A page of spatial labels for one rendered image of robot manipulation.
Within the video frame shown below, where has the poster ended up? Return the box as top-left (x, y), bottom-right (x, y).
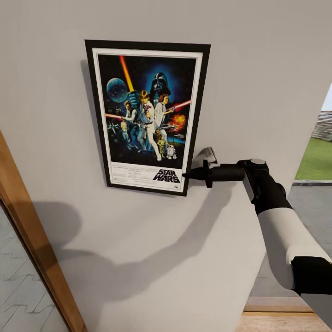
top-left (85, 40), bottom-right (211, 197)

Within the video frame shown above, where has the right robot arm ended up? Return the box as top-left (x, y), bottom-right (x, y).
top-left (182, 146), bottom-right (332, 330)

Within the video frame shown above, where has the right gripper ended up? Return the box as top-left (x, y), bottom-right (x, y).
top-left (182, 159), bottom-right (231, 188)

